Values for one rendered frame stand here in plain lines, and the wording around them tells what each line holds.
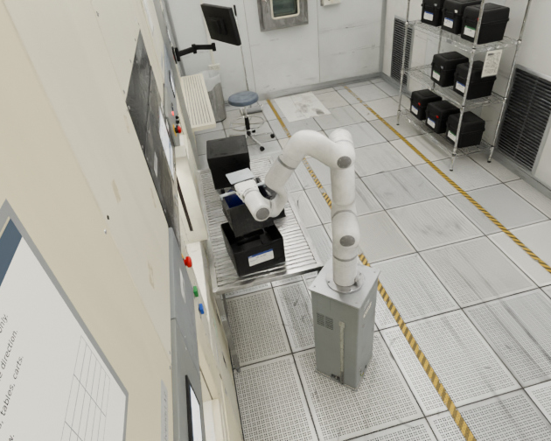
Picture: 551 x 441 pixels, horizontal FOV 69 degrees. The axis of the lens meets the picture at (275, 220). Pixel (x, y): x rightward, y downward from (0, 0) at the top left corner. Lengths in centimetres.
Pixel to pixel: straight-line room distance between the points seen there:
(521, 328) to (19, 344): 295
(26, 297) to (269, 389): 231
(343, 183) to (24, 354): 143
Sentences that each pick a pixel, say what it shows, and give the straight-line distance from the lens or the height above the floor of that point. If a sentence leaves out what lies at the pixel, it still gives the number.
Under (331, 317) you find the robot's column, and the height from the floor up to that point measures 60.
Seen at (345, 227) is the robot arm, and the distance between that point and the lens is 175.
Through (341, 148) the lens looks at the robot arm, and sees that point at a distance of 153.
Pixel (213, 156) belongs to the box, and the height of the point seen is 101.
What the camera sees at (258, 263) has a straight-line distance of 215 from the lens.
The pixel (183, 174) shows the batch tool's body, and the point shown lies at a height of 130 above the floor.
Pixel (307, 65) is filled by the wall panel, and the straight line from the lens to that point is 639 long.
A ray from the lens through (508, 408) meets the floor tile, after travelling 275.
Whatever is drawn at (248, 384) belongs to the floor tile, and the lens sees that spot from 268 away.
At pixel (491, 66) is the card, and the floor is 101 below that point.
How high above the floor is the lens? 229
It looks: 38 degrees down
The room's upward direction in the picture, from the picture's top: 8 degrees counter-clockwise
